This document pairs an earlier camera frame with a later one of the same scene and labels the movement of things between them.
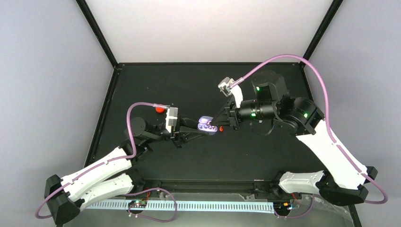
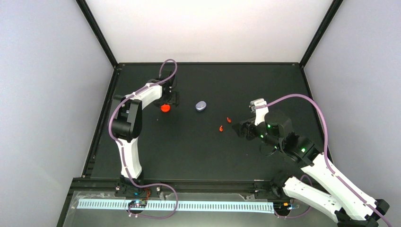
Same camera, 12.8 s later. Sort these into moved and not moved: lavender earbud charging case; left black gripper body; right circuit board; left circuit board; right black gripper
Moved: left black gripper body; right black gripper; lavender earbud charging case
Not moved: left circuit board; right circuit board
